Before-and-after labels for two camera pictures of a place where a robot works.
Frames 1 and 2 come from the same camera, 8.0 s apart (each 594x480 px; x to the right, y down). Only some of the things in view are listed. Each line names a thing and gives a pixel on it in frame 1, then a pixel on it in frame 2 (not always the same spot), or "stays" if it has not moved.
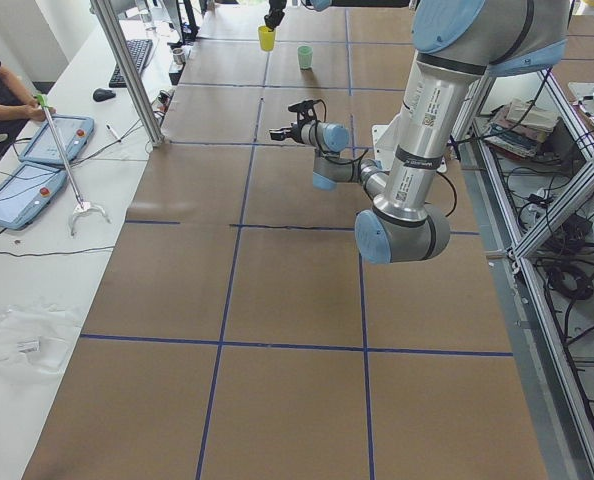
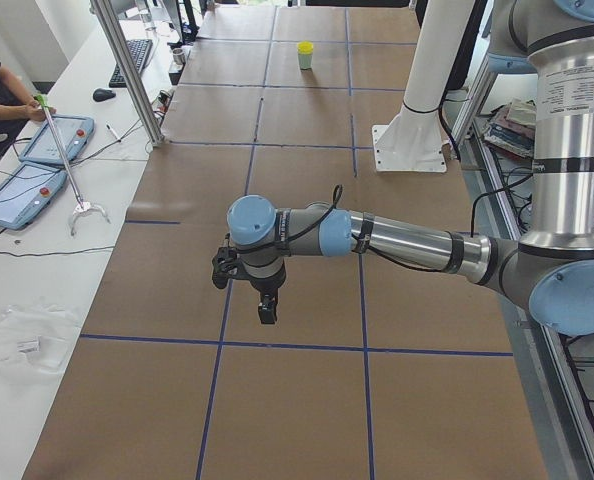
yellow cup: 266,38 → 305,48
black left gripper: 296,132 → 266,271
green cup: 305,56 stays
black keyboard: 140,50 stays
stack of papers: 519,127 stays
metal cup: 179,55 stays
